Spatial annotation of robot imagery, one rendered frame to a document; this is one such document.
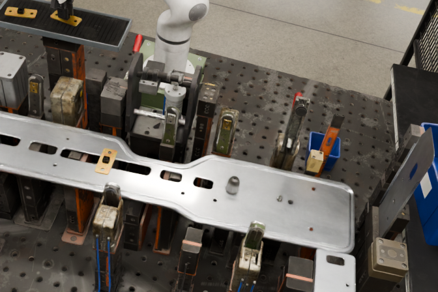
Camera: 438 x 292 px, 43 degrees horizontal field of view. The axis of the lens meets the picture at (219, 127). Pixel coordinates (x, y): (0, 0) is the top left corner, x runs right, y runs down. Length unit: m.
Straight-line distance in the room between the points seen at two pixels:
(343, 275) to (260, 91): 1.00
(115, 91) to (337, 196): 0.67
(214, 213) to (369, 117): 1.00
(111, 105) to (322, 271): 0.71
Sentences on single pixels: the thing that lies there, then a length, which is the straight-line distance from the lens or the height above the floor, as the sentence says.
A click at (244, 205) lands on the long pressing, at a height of 1.00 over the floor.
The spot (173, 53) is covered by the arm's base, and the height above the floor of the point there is 0.94.
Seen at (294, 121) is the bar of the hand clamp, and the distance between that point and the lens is 1.48.
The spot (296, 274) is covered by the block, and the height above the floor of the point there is 0.98.
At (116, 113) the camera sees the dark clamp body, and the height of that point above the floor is 1.02.
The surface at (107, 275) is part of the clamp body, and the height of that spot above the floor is 0.80.
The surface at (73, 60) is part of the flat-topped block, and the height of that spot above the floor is 1.05.
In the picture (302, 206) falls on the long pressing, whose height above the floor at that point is 1.00.
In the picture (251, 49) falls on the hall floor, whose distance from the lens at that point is 3.53.
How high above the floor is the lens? 2.17
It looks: 46 degrees down
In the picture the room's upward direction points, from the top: 11 degrees clockwise
